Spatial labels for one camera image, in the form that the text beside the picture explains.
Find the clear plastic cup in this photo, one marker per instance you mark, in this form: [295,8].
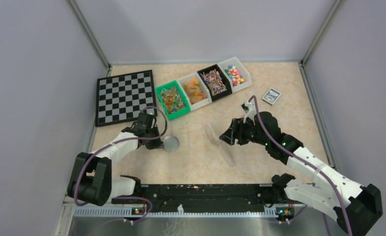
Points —
[212,133]

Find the white bin colourful candies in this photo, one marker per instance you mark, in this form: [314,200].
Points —
[236,73]

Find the green candy bin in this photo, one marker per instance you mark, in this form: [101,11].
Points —
[173,100]

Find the white bin orange candies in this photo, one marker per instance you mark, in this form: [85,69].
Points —
[194,89]

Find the clear plastic scoop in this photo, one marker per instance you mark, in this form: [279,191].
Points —
[226,154]

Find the white cable duct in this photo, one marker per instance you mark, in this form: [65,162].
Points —
[135,212]

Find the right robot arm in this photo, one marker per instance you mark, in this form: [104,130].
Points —
[354,207]

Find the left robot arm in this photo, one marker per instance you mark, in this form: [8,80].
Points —
[91,177]

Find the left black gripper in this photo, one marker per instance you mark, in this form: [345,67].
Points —
[154,128]

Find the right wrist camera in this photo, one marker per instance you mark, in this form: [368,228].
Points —
[250,110]

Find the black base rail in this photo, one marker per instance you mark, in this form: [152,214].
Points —
[211,198]

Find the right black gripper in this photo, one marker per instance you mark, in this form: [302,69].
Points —
[235,131]

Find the black candy bin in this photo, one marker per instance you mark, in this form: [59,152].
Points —
[216,82]

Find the blue playing card box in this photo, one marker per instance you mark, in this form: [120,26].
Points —
[271,96]

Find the black grey chessboard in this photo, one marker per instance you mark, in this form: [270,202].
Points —
[120,98]

